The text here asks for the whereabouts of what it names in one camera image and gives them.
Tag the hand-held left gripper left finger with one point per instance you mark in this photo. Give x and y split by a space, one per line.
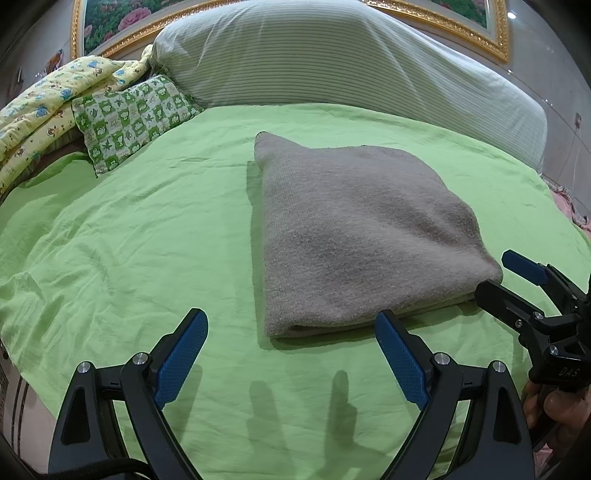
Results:
182 357

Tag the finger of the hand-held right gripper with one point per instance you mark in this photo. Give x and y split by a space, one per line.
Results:
501 300
526 268

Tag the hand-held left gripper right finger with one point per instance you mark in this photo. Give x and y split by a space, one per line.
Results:
401 364

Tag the grey knit sweater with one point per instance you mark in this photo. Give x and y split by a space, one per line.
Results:
360 230

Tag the person's right hand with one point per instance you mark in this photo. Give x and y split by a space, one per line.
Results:
565 415

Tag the pink cloth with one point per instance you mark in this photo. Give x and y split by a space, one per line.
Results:
575 205

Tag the green bed sheet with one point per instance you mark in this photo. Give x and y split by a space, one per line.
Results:
138 240

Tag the green white patterned pillow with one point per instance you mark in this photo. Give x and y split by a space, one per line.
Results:
131 120

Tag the gold framed flower picture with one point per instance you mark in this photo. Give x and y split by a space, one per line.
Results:
466 21

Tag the grey striped large pillow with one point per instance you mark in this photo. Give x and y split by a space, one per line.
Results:
346 60

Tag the yellow printed blanket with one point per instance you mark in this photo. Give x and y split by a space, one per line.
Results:
41 110

